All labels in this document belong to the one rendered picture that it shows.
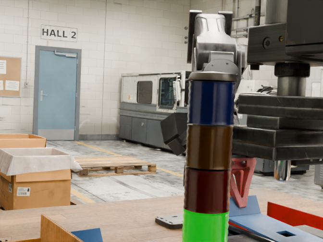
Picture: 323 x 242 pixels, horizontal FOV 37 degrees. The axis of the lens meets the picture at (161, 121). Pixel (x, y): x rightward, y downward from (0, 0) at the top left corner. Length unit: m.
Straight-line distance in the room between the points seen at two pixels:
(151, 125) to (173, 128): 9.94
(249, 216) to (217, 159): 0.40
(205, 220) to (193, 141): 0.06
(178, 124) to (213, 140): 0.35
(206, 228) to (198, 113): 0.09
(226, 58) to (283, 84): 0.12
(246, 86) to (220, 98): 8.51
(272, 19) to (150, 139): 10.11
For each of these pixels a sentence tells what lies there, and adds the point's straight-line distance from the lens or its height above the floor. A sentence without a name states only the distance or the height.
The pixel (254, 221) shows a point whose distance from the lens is 0.75.
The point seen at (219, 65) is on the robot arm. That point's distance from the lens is 0.74.
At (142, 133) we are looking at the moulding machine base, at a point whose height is 0.29.
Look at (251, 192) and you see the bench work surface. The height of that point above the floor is 0.90.
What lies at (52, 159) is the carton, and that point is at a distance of 4.12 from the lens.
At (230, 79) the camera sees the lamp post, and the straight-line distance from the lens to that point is 0.39.
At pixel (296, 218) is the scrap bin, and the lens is 1.03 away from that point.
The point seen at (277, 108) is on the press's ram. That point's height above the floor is 1.17.
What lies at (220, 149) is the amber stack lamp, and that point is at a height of 1.14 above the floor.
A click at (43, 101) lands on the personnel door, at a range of 11.69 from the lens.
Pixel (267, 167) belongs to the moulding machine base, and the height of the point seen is 0.15.
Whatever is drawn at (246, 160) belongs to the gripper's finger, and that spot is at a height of 1.08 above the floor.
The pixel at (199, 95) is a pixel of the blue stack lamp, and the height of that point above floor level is 1.18.
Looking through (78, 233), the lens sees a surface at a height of 0.95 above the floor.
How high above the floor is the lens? 1.18
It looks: 3 degrees down
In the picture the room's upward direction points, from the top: 2 degrees clockwise
